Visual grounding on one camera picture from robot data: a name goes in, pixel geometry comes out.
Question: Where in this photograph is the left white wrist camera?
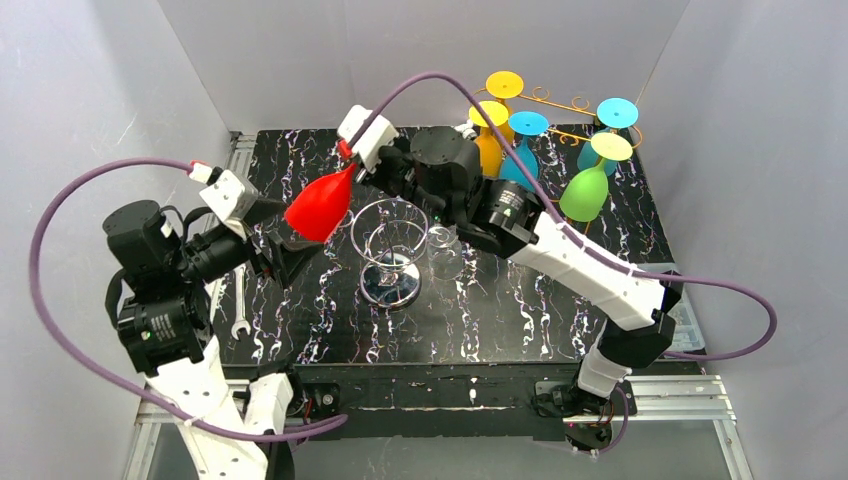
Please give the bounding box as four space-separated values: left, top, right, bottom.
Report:
199 170 259 240

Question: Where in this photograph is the clear plastic parts box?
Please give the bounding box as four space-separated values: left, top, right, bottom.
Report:
668 290 706 353

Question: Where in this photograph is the red plastic wine glass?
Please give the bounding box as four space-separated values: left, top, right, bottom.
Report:
284 140 357 243

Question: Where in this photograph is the clear glass tumbler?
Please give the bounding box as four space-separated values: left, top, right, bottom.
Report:
426 225 464 280

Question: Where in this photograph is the green plastic wine glass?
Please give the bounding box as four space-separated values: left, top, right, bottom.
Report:
559 129 633 223

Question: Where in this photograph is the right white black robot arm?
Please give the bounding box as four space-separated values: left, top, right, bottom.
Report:
362 127 682 400

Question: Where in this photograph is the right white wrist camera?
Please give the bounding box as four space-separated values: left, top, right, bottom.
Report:
337 105 399 174

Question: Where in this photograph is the orange wine glass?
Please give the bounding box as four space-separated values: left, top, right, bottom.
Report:
468 100 509 178
485 70 524 145

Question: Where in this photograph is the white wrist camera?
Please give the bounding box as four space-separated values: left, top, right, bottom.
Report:
337 105 399 174
199 170 259 240

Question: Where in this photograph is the silver round glass rack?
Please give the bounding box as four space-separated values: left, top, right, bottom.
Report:
350 198 429 310

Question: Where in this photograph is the silver wrench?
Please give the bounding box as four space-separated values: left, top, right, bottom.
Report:
230 264 252 341

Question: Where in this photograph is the blue wine glass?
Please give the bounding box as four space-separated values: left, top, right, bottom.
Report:
577 97 639 171

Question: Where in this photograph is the white small fitting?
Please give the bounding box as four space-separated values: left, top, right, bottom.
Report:
453 121 478 141

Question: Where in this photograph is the teal wine glass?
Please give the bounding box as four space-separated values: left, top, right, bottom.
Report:
498 111 550 192

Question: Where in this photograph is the gold wire glass rack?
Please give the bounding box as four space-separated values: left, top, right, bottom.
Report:
463 86 645 233

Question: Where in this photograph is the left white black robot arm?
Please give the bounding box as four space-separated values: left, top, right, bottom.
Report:
102 200 320 479

